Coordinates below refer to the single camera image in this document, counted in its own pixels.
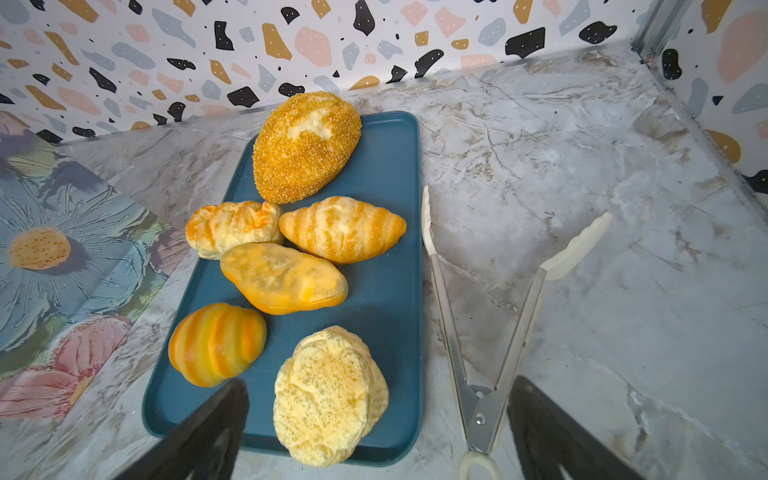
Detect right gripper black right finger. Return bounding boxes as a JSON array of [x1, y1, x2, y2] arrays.
[[507, 376, 640, 480]]

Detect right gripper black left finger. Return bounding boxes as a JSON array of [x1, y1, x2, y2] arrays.
[[117, 378, 249, 479]]

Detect metal tongs cream tips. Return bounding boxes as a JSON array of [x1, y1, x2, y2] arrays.
[[421, 185, 613, 480]]

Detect round striped orange bun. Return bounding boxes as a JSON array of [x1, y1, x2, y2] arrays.
[[168, 303, 267, 388]]

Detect pale crackled round bread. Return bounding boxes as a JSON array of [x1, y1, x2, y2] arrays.
[[273, 326, 389, 468]]

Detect floral paper bag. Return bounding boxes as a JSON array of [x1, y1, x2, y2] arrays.
[[1, 113, 188, 419]]

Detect glossy orange oval bread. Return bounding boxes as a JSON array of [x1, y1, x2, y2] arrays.
[[220, 243, 348, 315]]

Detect twisted glazed pastry bread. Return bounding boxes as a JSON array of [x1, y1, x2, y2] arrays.
[[185, 201, 283, 260]]

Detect striped croissant bread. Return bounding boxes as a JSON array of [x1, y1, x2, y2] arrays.
[[279, 196, 407, 264]]

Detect large sugared oval bread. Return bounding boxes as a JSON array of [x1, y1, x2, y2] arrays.
[[252, 92, 362, 204]]

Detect teal rectangular tray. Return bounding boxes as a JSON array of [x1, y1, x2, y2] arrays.
[[177, 111, 423, 467]]

